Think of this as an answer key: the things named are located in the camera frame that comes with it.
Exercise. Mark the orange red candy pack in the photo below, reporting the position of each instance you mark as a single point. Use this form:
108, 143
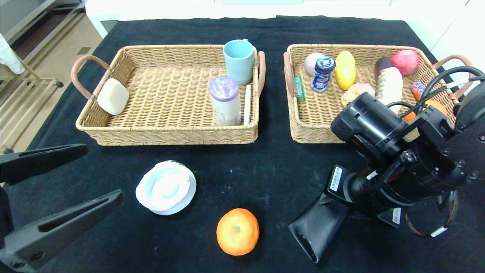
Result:
418, 89

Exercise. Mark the purple eggplant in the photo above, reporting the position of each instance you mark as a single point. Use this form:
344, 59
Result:
382, 63

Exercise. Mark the wicker basket holding mug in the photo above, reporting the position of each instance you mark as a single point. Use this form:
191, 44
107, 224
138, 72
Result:
170, 94

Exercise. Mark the ridged long bread loaf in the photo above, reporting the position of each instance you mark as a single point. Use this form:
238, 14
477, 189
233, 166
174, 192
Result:
390, 85

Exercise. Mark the pale pink egg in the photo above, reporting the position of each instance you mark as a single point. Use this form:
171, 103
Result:
311, 64

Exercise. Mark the yellow mango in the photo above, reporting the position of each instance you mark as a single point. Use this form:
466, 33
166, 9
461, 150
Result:
345, 70

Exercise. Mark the round cream puff bun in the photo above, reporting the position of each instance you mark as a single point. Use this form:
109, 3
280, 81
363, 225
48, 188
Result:
356, 91

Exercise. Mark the white round lid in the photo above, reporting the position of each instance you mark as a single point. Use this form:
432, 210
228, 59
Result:
166, 187

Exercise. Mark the wicker basket holding food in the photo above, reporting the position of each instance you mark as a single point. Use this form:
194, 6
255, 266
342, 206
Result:
318, 113

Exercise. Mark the plain orange fruit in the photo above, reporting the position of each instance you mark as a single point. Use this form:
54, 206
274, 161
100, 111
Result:
435, 106

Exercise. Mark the red apple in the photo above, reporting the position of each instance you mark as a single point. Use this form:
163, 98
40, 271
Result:
405, 63

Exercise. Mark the brass floor socket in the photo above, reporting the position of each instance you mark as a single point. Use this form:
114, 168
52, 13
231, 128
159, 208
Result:
84, 50

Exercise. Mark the grey low shelf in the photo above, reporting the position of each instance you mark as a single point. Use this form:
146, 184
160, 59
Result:
22, 11

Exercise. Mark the green gum pack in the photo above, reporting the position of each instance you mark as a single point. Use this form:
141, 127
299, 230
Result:
299, 89

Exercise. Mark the white pen pink cap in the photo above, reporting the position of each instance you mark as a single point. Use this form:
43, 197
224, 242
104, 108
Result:
247, 104

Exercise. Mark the purple topped bag roll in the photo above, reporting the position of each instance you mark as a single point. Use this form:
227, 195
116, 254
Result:
224, 102

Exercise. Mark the black glasses case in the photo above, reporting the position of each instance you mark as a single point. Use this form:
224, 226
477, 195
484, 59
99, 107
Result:
316, 231

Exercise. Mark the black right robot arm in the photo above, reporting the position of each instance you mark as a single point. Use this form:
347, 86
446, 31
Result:
435, 167

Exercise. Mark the mandarin orange with green stem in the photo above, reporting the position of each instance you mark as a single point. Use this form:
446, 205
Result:
237, 231

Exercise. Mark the light blue mug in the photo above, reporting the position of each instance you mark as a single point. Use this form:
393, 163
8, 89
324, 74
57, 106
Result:
238, 64

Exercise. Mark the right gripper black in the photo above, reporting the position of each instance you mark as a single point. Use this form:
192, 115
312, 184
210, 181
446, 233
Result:
338, 184

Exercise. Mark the wooden wheeled rack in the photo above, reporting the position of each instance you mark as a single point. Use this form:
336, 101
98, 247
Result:
22, 98

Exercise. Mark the white soap bar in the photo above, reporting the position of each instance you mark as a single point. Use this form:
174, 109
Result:
113, 96

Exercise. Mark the blue gum bottle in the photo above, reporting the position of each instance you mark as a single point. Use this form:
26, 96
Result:
323, 74

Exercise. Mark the white hanging cloth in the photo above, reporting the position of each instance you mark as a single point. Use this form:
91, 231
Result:
9, 57

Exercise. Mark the white table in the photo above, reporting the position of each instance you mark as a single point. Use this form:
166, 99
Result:
106, 9

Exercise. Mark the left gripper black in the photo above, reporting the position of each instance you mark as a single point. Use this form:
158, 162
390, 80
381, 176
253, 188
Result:
5, 235

